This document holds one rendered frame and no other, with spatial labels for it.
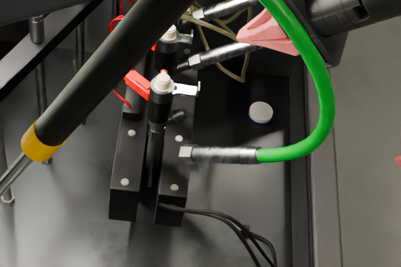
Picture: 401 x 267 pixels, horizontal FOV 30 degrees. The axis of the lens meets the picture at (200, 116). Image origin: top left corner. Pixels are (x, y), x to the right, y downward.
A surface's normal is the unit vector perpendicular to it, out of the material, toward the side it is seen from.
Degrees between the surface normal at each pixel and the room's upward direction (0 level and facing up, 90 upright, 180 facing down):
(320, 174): 0
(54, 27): 0
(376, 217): 0
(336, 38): 46
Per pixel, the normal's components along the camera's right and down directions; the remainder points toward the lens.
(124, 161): 0.12, -0.60
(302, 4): 0.76, -0.20
